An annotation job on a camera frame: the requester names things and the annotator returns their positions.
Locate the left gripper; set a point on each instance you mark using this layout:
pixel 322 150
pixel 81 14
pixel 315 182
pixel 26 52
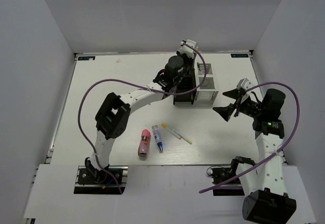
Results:
pixel 191 61

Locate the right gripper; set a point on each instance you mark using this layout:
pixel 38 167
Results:
pixel 226 112

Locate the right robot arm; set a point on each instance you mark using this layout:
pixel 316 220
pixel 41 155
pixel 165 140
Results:
pixel 266 198

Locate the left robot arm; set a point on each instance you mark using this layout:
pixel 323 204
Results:
pixel 112 116

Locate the black slotted pen holder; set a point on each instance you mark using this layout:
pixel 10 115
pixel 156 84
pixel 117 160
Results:
pixel 187 83

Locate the white slotted pen holder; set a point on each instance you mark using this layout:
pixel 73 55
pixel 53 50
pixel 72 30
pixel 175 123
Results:
pixel 208 91

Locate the right blue table label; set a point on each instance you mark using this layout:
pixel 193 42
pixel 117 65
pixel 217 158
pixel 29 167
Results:
pixel 239 55

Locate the blue table label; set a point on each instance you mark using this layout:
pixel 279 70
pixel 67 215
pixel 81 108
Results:
pixel 239 55
pixel 86 58

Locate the blue correction tape pen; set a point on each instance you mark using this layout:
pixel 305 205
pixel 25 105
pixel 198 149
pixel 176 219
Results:
pixel 157 137

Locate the pink glue stick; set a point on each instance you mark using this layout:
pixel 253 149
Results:
pixel 143 148

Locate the left blue table label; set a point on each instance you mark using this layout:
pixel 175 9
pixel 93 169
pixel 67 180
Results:
pixel 86 58

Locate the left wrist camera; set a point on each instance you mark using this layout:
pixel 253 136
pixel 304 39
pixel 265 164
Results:
pixel 188 48

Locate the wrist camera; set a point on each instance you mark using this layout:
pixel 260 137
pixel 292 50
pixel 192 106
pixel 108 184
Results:
pixel 243 85
pixel 188 48

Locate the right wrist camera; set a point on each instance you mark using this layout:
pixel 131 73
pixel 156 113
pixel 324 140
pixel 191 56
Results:
pixel 243 85

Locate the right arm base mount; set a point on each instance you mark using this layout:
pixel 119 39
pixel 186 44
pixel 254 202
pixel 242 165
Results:
pixel 220 173

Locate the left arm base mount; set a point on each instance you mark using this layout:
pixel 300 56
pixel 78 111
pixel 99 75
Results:
pixel 86 185

